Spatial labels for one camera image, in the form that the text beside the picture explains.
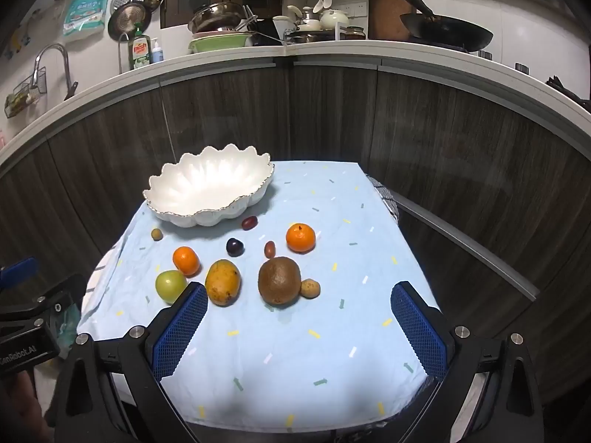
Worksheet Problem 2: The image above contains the crumpled plastic bag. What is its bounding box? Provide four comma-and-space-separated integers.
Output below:
48, 302, 82, 357

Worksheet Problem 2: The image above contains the green plastic basin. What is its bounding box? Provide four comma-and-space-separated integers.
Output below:
187, 33, 257, 55

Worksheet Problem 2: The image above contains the black stove grate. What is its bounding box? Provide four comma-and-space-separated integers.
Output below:
546, 75, 591, 111

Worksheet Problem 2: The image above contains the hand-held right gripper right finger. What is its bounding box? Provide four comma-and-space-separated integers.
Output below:
390, 281, 549, 443

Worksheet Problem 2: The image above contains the black white checked cloth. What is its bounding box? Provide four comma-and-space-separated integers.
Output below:
365, 174, 400, 224

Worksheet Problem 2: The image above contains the green apple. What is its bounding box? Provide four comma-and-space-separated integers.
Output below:
154, 270, 189, 301

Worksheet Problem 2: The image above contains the steel kettle with white handle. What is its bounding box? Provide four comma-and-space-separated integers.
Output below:
286, 4, 324, 34

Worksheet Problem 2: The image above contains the small orange mandarin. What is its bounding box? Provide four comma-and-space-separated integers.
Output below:
172, 246, 201, 276

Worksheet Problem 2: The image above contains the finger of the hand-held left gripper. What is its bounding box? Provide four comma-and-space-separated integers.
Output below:
0, 257, 38, 289
0, 273, 87, 321

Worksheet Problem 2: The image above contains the black wok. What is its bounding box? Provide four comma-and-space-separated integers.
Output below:
399, 0, 495, 52

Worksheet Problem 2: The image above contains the white ceramic teapot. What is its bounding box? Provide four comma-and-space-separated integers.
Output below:
318, 8, 350, 29

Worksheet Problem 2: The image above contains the kitchen counter with wooden doors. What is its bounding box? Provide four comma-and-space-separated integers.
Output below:
0, 39, 591, 416

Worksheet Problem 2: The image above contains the hanging steel frying pan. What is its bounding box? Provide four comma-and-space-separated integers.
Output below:
107, 2, 153, 41

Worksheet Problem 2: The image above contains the brown kiwi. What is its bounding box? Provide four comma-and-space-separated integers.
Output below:
257, 257, 302, 306

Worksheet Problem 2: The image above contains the chrome kitchen faucet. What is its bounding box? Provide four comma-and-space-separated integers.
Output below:
32, 43, 79, 101

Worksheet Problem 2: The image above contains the light blue confetti tablecloth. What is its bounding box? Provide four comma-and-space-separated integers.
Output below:
76, 161, 441, 427

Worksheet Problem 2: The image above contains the orange mandarin with stem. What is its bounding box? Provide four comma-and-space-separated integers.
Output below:
286, 223, 317, 254

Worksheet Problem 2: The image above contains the white scalloped ceramic bowl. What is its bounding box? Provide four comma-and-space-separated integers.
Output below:
142, 144, 275, 229

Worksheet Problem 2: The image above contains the wooden cutting board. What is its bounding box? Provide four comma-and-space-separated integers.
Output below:
368, 0, 419, 41

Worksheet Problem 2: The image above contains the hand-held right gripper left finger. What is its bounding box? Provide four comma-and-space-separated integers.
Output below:
46, 281, 209, 443

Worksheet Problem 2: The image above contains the grey metal rail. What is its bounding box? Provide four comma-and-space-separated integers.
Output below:
392, 192, 541, 303

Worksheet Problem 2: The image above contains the hanging teal plastic packet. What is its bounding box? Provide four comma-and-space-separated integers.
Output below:
62, 0, 110, 40

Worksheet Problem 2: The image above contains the yellow mango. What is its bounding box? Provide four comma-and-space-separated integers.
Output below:
204, 260, 242, 307

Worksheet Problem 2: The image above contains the black wire sink basket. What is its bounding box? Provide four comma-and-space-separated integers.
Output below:
4, 67, 48, 120

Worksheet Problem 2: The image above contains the green dish soap bottle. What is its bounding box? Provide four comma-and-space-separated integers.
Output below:
131, 23, 152, 71

